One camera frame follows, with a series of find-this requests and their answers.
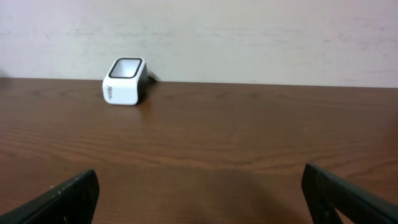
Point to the white barcode scanner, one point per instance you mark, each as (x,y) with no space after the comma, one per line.
(126,81)

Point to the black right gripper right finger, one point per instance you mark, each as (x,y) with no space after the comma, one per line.
(326,194)

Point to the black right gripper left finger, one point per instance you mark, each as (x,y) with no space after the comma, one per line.
(72,201)

